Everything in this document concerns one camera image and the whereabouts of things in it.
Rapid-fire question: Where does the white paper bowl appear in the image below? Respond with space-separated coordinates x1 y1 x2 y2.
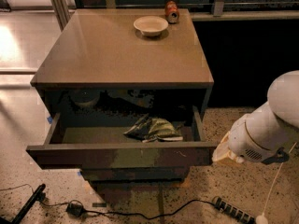
134 16 168 37

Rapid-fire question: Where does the black power adapter cable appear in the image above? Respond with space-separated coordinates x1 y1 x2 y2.
0 183 217 221

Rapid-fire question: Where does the orange soda can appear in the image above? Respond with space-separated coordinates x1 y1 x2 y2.
164 1 179 24

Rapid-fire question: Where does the dark bottom drawer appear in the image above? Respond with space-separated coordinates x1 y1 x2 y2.
81 167 189 182

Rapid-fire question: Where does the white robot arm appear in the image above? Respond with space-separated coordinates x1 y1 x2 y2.
212 70 299 164

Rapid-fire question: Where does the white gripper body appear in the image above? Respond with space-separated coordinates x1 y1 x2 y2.
228 103 290 164

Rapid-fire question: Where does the black stand leg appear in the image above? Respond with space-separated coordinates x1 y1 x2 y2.
0 184 46 224

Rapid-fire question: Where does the dark drawer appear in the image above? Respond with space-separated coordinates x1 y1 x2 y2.
81 167 189 182
26 111 216 172

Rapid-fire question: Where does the grey brown drawer cabinet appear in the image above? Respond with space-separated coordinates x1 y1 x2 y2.
29 7 215 198

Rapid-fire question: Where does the black power strip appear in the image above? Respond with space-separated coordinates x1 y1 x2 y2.
212 196 256 224

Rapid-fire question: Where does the yellow foam padded gripper finger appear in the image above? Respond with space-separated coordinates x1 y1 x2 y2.
212 132 245 164

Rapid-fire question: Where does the dark top drawer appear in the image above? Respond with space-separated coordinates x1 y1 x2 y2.
26 111 216 172

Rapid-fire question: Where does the white cable with plug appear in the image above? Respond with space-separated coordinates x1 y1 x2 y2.
255 142 298 224

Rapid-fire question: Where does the green chip bag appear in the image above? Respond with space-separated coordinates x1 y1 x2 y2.
123 114 183 143

